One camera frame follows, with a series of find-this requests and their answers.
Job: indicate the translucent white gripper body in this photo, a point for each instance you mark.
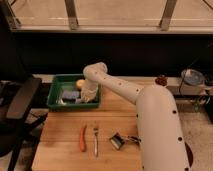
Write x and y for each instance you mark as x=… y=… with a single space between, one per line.
x=89 y=90

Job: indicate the light blue towel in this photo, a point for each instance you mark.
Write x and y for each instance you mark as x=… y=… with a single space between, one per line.
x=80 y=100

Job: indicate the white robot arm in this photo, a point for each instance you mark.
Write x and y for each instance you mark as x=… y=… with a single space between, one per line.
x=162 y=143

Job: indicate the green plastic tray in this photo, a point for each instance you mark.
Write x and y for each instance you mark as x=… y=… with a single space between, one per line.
x=63 y=82

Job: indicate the yellow red apple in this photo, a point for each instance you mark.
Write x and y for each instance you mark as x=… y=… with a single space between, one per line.
x=80 y=83

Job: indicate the blue sponge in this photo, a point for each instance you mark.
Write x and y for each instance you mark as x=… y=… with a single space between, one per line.
x=70 y=95

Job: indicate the orange carrot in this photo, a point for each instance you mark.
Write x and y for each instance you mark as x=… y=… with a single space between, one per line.
x=82 y=142

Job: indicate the silver fork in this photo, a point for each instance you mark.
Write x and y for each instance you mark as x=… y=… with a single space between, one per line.
x=96 y=141

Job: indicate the metal black peeler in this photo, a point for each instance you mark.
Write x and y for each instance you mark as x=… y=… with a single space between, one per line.
x=117 y=141

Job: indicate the black office chair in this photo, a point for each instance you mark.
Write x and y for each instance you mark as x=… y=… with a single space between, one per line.
x=18 y=89

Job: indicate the brown pine cone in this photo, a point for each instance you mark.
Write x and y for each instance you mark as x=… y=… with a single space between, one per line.
x=161 y=80

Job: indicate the grey round dish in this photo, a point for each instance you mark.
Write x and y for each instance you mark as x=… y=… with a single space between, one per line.
x=192 y=77

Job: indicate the purple bowl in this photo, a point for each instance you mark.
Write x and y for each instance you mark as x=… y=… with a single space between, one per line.
x=189 y=154

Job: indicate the black handled tool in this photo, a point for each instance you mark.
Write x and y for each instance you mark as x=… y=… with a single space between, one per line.
x=134 y=139

